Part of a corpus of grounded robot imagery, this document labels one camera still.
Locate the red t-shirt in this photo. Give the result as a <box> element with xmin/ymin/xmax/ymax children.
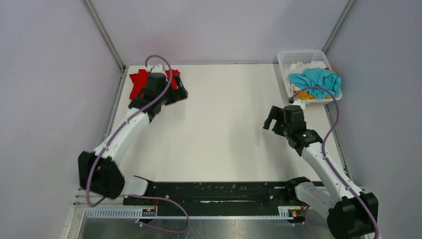
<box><xmin>129</xmin><ymin>69</ymin><xmax>181</xmax><ymax>100</ymax></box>

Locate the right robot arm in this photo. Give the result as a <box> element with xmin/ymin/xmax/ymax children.
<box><xmin>263</xmin><ymin>105</ymin><xmax>380</xmax><ymax>239</ymax></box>

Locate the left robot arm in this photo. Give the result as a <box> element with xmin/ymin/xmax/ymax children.
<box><xmin>78</xmin><ymin>70</ymin><xmax>188</xmax><ymax>205</ymax></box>

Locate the yellow t-shirt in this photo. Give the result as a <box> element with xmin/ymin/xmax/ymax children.
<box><xmin>293</xmin><ymin>89</ymin><xmax>331</xmax><ymax>100</ymax></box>

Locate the white t-shirt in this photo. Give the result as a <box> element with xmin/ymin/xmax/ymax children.
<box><xmin>284</xmin><ymin>61</ymin><xmax>327</xmax><ymax>93</ymax></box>

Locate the light blue t-shirt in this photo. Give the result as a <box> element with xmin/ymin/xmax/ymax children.
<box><xmin>289</xmin><ymin>68</ymin><xmax>342</xmax><ymax>97</ymax></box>

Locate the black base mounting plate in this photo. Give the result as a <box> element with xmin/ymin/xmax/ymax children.
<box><xmin>123</xmin><ymin>177</ymin><xmax>309</xmax><ymax>218</ymax></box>

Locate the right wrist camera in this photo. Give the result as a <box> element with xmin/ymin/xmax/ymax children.
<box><xmin>288</xmin><ymin>98</ymin><xmax>306</xmax><ymax>110</ymax></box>

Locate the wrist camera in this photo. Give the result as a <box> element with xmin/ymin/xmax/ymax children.
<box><xmin>288</xmin><ymin>98</ymin><xmax>306</xmax><ymax>110</ymax></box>
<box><xmin>145</xmin><ymin>64</ymin><xmax>166</xmax><ymax>75</ymax></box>

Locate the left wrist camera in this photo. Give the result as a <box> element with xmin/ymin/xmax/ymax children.
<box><xmin>145</xmin><ymin>64</ymin><xmax>166</xmax><ymax>75</ymax></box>

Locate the left aluminium corner post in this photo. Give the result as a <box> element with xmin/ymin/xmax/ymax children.
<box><xmin>82</xmin><ymin>0</ymin><xmax>126</xmax><ymax>71</ymax></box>

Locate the aluminium corner post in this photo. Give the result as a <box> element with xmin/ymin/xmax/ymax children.
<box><xmin>82</xmin><ymin>0</ymin><xmax>126</xmax><ymax>71</ymax></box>
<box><xmin>322</xmin><ymin>0</ymin><xmax>356</xmax><ymax>54</ymax></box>

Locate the right aluminium corner post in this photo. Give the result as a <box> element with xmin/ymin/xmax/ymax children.
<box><xmin>322</xmin><ymin>0</ymin><xmax>356</xmax><ymax>54</ymax></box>

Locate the aluminium frame rail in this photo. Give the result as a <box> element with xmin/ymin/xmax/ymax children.
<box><xmin>64</xmin><ymin>185</ymin><xmax>383</xmax><ymax>239</ymax></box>

